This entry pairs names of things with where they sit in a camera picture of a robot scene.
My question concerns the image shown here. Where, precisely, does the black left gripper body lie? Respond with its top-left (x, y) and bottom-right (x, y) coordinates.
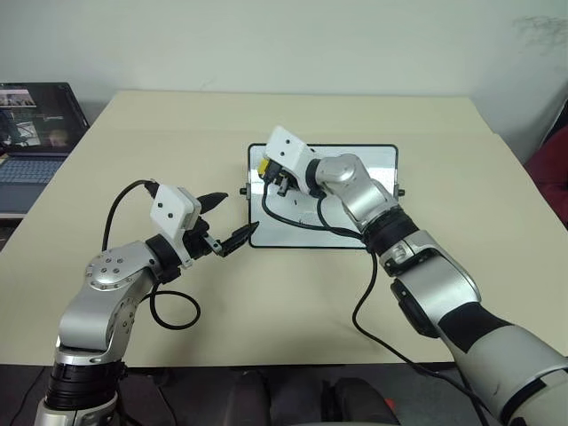
top-left (180, 215), bottom-right (215, 262)

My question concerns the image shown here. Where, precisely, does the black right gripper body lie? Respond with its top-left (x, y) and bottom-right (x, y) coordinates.
top-left (268, 162), bottom-right (308, 193)

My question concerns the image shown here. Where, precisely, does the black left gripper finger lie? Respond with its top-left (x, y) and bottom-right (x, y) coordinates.
top-left (199, 192), bottom-right (230, 215)
top-left (208, 222), bottom-right (260, 259)

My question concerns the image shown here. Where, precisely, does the small black-framed whiteboard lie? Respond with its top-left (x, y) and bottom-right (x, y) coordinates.
top-left (238, 142), bottom-right (406, 250)

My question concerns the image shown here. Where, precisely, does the open laptop computer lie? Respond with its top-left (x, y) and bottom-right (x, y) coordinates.
top-left (0, 81), bottom-right (91, 215)

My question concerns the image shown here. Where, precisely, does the red chair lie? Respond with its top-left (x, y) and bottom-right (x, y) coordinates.
top-left (523, 127), bottom-right (568, 215)

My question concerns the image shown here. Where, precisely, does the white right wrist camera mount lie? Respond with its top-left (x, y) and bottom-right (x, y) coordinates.
top-left (264, 126), bottom-right (317, 194)

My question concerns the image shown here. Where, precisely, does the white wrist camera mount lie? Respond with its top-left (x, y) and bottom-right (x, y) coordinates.
top-left (149, 185), bottom-right (201, 270)
top-left (264, 126), bottom-right (317, 194)

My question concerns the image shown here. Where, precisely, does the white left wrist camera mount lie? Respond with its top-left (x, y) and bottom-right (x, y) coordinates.
top-left (149, 185), bottom-right (201, 270)

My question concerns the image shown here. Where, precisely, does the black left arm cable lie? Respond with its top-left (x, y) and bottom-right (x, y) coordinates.
top-left (102, 178), bottom-right (201, 331)

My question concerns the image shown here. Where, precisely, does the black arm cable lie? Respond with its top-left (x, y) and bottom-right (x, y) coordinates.
top-left (261, 176), bottom-right (505, 426)
top-left (102, 178), bottom-right (201, 331)

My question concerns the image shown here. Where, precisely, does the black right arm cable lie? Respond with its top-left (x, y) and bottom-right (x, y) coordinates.
top-left (261, 176), bottom-right (505, 426)

